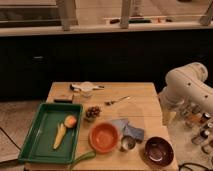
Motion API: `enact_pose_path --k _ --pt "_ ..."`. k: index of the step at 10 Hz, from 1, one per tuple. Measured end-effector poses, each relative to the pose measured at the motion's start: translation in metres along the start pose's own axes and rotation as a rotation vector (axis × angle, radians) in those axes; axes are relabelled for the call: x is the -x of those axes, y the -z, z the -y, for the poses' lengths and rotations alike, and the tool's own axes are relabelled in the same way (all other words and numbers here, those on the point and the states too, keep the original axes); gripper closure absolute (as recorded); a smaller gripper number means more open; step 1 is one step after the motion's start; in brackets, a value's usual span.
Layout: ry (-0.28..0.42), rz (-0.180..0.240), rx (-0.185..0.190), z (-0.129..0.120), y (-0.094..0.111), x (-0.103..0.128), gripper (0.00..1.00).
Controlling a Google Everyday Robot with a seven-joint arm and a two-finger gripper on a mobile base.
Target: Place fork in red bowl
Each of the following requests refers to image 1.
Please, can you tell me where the dark purple bowl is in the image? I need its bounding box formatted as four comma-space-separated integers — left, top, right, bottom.
144, 137, 174, 167

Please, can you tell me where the silver fork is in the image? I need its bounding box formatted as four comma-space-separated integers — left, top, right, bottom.
104, 96, 130, 106

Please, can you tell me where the green plastic tray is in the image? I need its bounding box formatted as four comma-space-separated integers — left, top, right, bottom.
18, 103, 83, 164

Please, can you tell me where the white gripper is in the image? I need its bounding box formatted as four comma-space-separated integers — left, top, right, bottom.
161, 102, 176, 126

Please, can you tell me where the small metal cup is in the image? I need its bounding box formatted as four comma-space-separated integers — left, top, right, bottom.
120, 136, 136, 152

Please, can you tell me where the red bowl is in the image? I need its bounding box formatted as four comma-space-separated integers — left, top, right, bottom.
88, 122, 119, 154

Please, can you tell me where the peach toy fruit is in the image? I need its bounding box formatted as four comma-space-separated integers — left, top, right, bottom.
64, 115, 77, 128

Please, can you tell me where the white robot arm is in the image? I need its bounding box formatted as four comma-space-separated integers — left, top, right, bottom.
158, 62, 213, 125

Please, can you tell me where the blue grey cloth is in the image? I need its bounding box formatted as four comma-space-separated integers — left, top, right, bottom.
110, 118, 144, 143

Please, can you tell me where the spice bottle rack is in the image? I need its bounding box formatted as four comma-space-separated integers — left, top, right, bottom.
176, 104, 213, 154

